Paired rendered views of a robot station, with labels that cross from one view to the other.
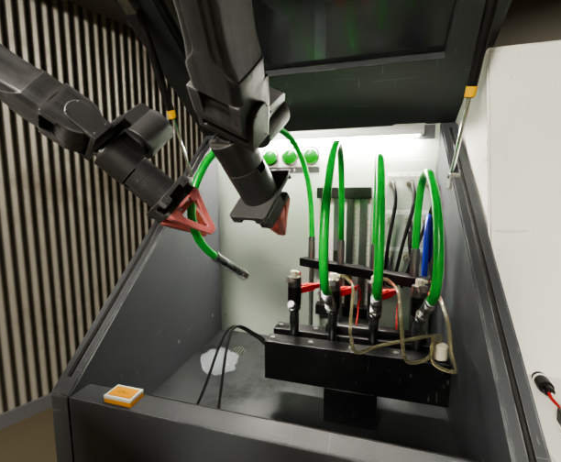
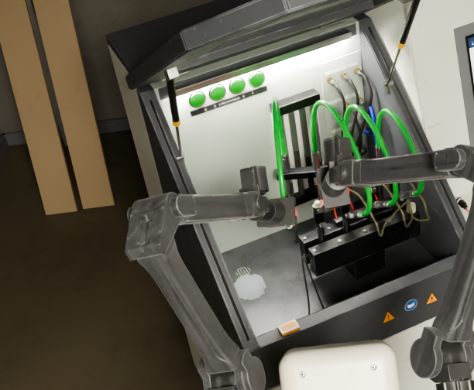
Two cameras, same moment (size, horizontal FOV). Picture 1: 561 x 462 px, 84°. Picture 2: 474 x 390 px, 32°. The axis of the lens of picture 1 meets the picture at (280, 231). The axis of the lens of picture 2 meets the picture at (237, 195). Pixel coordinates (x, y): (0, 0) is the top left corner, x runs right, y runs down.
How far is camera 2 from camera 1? 1.83 m
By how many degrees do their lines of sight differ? 41
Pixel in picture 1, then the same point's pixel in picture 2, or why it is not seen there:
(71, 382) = (253, 342)
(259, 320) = (233, 236)
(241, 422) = (356, 300)
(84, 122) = (264, 206)
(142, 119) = (259, 177)
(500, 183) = (424, 98)
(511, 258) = (437, 141)
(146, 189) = (279, 217)
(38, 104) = (252, 213)
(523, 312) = not seen: hidden behind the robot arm
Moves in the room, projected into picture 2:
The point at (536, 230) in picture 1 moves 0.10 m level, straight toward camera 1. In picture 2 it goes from (446, 120) to (452, 139)
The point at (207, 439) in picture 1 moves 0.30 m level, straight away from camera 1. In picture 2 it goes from (347, 316) to (255, 278)
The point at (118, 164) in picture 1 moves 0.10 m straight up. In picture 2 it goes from (270, 214) to (264, 179)
